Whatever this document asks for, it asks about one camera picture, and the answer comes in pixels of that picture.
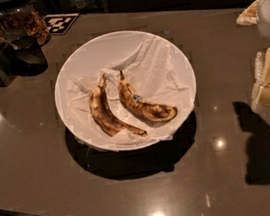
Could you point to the stickered ripe banana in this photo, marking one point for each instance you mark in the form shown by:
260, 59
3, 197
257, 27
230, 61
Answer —
141, 107

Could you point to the white round bowl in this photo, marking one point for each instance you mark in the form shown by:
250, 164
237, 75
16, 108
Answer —
81, 62

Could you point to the white paper napkin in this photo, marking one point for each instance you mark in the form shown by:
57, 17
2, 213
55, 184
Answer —
156, 73

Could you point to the glass jar of nuts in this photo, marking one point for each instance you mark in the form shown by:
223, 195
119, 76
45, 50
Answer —
19, 17

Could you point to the left spotted ripe banana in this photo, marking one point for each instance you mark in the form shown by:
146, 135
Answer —
103, 116

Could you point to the black white fiducial marker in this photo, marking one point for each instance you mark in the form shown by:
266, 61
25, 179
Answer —
60, 23

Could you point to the black scoop with metal handle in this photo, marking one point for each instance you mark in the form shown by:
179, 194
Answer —
26, 56

